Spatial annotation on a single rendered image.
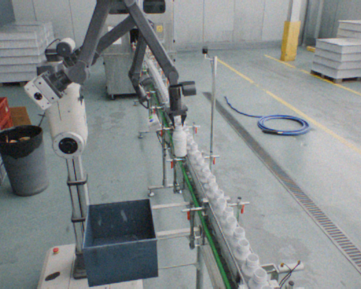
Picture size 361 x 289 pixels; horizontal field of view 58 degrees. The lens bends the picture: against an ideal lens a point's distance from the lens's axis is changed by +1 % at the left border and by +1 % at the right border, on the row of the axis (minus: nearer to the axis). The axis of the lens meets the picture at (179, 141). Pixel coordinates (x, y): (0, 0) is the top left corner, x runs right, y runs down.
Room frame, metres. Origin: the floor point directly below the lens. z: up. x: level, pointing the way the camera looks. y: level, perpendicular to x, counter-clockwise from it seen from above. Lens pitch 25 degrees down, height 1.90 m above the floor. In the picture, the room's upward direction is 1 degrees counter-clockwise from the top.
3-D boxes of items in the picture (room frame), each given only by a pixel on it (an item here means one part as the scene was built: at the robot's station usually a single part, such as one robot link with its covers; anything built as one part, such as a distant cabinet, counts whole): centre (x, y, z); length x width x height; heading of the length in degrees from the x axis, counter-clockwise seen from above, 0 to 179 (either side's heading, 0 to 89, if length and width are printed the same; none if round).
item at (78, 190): (1.63, 0.59, 0.74); 0.11 x 0.11 x 0.40; 10
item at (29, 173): (3.00, 1.60, 0.32); 0.45 x 0.45 x 0.64
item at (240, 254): (0.82, -0.20, 1.08); 0.06 x 0.06 x 0.17
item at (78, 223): (1.63, 0.59, 0.49); 0.13 x 0.13 x 0.40; 10
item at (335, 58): (7.73, -3.98, 0.42); 1.23 x 1.04 x 0.83; 102
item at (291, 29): (9.95, -3.29, 0.55); 0.40 x 0.40 x 1.10; 10
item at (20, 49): (7.84, 3.65, 0.59); 1.24 x 1.03 x 1.17; 12
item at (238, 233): (0.88, -0.20, 1.08); 0.06 x 0.06 x 0.17
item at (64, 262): (1.63, 0.58, 0.24); 0.68 x 0.53 x 0.41; 100
